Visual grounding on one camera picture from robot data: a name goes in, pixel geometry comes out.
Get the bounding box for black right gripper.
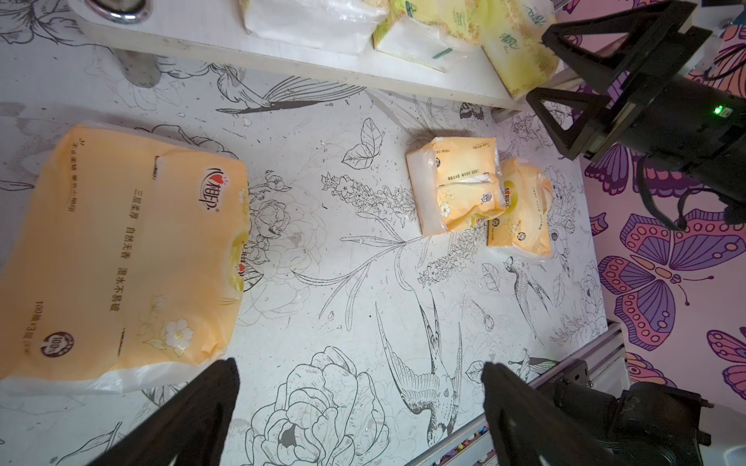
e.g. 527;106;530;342
525;0;746;205

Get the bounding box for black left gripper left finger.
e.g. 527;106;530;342
91;358;240;465

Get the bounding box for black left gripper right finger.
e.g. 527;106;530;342
481;362;623;466

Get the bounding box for yellow green tissue pack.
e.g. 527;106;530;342
372;0;481;72
239;0;389;56
479;0;560;99

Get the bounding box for orange tissue pack right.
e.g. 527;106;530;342
487;158;555;259

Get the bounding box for orange tissue pack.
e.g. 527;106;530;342
406;137;507;237
1;122;251;396
487;158;555;259

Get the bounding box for orange tissue pack left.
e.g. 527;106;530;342
1;122;251;396

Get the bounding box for orange tissue pack middle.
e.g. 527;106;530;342
406;137;507;237

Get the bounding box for white two-tier shelf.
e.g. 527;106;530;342
69;1;530;111

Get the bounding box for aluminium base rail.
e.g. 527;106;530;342
409;322;631;465

